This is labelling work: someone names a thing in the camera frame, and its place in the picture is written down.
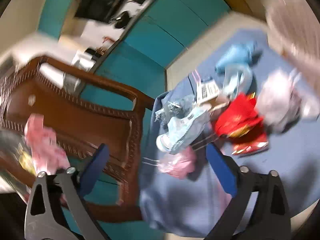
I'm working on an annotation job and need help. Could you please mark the pink crumpled plastic bag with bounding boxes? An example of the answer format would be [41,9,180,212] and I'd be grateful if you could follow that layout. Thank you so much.
[158,146,197,179]

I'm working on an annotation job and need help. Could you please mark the red foil snack bag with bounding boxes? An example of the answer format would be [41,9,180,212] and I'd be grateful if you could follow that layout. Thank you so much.
[212,93,269,155]

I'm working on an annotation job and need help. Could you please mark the pink printed plastic bag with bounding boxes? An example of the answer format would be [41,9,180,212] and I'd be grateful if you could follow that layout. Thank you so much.
[24,114,70,175]

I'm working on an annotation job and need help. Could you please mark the light blue face mask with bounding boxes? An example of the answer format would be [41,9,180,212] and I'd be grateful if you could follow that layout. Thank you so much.
[222,63,253,100]

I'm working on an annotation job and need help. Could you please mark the black wok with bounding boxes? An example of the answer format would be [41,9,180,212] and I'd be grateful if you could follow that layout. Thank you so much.
[111,10,131,29]

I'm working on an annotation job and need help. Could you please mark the white plastic bag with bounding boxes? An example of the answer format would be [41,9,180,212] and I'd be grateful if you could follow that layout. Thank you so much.
[256,69,319,133]

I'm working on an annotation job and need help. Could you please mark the pink plastic waste basket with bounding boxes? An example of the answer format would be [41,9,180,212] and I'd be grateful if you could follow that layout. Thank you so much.
[265,0,319,93]

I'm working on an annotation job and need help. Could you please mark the brown wooden chair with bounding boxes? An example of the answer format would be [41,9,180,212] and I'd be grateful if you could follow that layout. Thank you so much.
[1,56,154,223]

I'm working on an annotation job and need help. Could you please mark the blue crumpled glove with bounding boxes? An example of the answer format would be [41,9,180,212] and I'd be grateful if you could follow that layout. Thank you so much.
[215,41,263,74]

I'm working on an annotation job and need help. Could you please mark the dark green crumpled wrapper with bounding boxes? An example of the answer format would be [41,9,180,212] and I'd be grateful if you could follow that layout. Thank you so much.
[155,94,196,126]

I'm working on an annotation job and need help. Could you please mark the blue striped cloth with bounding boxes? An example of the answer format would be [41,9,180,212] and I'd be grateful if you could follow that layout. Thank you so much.
[138,28,320,238]

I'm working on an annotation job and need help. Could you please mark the light blue snack wrapper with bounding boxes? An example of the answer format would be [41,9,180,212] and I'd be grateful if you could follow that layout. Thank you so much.
[156,103,212,155]

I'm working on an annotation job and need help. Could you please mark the teal kitchen cabinets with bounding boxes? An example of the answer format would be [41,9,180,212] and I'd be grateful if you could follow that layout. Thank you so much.
[37,0,231,240]

